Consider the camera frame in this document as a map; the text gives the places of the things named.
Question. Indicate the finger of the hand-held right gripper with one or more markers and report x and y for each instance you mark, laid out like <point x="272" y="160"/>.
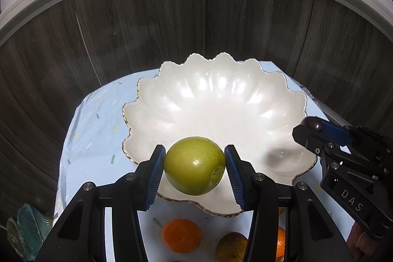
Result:
<point x="310" y="139"/>
<point x="336" y="133"/>

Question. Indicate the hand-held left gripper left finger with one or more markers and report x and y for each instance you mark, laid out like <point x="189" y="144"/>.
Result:
<point x="156" y="176"/>

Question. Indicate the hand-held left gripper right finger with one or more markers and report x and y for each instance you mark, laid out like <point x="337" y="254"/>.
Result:
<point x="233" y="179"/>

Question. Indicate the dark round fruit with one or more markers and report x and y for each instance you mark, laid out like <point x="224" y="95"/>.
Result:
<point x="313" y="124"/>

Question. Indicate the green apple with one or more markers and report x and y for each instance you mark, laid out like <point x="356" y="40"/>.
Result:
<point x="190" y="163"/>

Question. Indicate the small orange mandarin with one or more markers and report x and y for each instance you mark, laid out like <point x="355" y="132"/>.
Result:
<point x="181" y="234"/>

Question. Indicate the yellow-brown fruit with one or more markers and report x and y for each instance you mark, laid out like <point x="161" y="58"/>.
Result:
<point x="230" y="248"/>

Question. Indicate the white scalloped bowl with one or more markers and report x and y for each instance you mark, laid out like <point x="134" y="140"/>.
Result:
<point x="215" y="102"/>

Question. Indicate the large orange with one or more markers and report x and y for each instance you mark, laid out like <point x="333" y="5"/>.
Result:
<point x="281" y="245"/>

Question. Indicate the person's right hand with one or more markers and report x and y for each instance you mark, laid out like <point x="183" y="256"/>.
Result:
<point x="367" y="248"/>

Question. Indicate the light blue tablecloth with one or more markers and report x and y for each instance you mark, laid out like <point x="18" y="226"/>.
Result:
<point x="92" y="133"/>

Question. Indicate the green glass plate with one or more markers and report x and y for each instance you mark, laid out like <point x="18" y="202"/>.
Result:
<point x="29" y="228"/>

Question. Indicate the dark wood cabinet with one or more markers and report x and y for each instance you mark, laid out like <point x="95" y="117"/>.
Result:
<point x="138" y="35"/>

